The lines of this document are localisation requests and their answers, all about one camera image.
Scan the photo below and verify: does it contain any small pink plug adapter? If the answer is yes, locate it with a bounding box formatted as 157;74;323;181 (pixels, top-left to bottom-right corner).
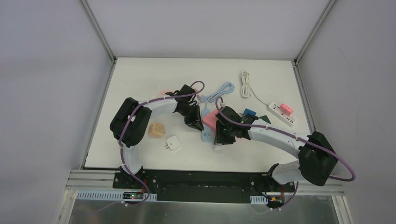
279;104;293;116

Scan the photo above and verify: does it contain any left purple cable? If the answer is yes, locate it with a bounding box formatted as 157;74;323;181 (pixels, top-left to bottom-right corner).
118;81;205;208

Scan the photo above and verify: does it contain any pink power strip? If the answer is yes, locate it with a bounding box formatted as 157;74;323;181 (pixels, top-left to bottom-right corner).
201;109;218;131

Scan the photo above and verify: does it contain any blue cube socket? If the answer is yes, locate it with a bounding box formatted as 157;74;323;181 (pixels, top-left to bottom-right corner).
241;108;257;121

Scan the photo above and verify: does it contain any light blue power strip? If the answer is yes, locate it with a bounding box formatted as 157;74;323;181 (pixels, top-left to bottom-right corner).
201;109;213;142

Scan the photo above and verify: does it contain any white charger plug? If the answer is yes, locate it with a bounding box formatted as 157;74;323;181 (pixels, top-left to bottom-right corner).
165;136;182;151

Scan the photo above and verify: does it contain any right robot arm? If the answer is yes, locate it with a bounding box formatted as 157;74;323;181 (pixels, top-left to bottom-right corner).
215;106;338;191

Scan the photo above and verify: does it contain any white cable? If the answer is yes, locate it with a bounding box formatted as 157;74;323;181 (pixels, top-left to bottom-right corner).
240;70;270;107

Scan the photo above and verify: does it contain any small white usb charger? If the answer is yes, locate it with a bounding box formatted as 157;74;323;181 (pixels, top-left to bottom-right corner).
213;144;222;151

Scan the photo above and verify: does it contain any light blue cable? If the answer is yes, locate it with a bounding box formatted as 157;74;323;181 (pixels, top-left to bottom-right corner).
198;81;236;103

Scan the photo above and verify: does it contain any dark green cube socket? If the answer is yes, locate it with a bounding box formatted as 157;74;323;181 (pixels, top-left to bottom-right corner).
259;115;271;124

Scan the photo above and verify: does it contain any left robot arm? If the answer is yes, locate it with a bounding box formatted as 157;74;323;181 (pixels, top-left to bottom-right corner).
110;81;205;189

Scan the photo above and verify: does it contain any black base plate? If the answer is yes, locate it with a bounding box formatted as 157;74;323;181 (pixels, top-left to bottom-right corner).
113;168;295;204

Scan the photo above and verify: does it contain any beige cube plug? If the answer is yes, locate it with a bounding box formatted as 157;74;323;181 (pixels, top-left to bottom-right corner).
148;122;165;138

